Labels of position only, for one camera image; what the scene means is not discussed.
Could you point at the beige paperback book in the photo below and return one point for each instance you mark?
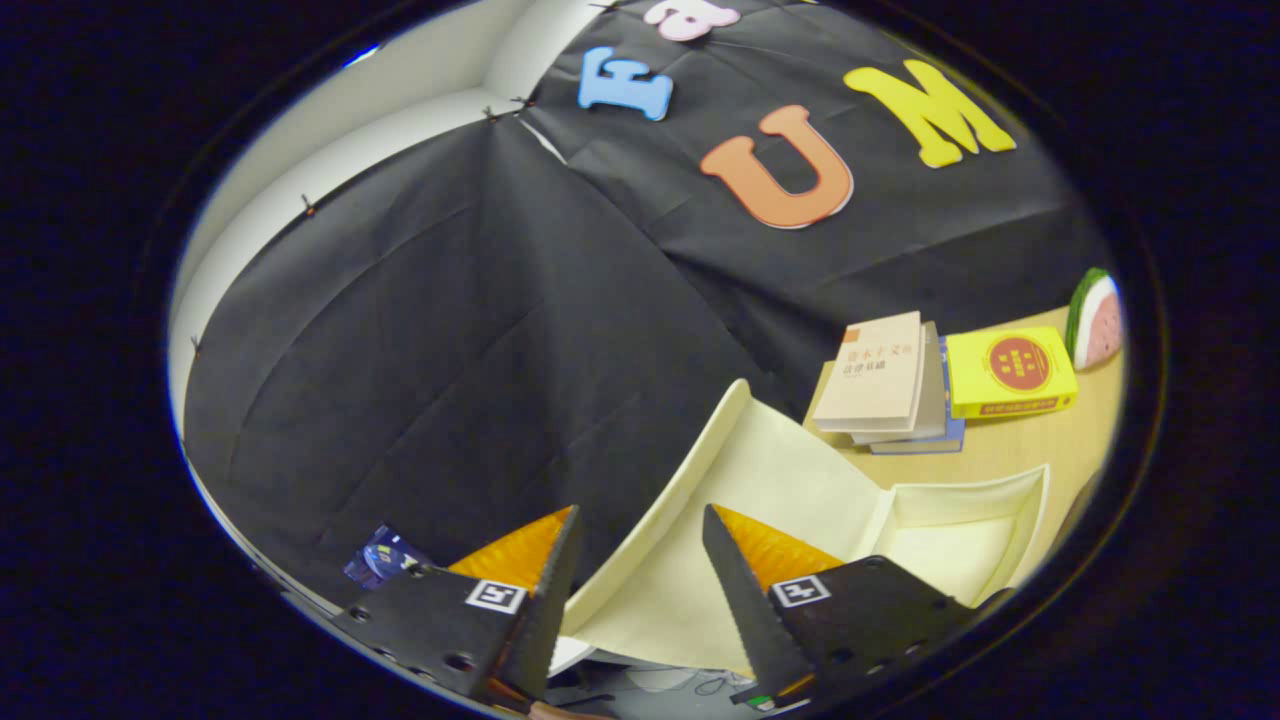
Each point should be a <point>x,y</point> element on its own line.
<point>870,370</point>

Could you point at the black backdrop cloth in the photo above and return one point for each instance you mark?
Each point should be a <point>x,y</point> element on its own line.
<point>450,350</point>

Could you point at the grey paperback book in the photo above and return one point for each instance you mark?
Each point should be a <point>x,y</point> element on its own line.
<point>932,400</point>

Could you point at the beige fabric storage box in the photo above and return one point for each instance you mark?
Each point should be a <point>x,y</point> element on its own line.
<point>780,470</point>

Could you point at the watermelon slice plush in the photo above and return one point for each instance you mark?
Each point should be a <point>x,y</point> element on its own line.
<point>1095,325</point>

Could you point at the blue book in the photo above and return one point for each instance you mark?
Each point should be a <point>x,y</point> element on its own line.
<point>955,432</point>

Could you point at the blue printed object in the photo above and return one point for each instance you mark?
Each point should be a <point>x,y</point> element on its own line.
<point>385,555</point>

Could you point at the yellow book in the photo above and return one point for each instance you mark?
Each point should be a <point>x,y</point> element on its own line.
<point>1010,400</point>

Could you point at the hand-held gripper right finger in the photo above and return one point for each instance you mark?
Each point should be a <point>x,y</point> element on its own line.
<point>755,620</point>

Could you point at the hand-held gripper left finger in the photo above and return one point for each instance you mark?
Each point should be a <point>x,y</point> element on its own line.
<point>548,620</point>

